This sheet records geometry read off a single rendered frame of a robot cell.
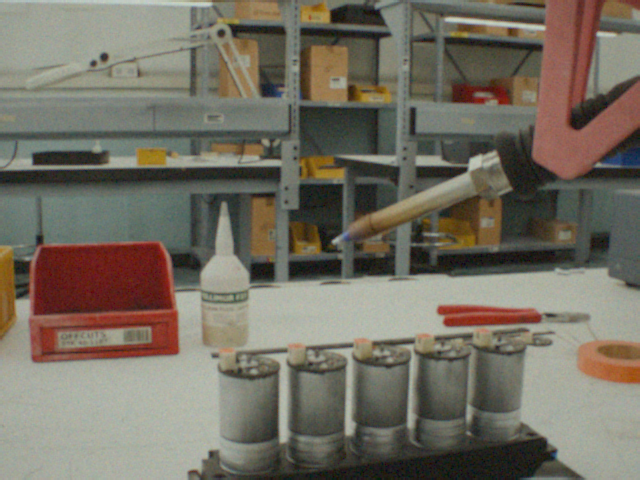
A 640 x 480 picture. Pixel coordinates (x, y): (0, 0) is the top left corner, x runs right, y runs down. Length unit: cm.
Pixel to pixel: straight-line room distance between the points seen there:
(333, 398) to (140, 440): 12
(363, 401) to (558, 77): 15
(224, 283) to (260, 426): 24
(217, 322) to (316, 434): 24
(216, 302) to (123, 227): 415
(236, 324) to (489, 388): 24
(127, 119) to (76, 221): 221
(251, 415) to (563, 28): 18
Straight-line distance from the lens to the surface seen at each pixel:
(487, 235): 494
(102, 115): 250
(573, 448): 40
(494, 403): 34
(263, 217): 436
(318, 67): 444
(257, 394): 30
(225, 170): 258
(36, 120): 251
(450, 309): 63
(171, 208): 469
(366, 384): 31
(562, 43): 24
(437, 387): 32
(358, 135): 495
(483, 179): 26
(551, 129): 24
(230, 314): 53
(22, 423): 43
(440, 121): 280
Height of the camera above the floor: 91
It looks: 9 degrees down
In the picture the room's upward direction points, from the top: 1 degrees clockwise
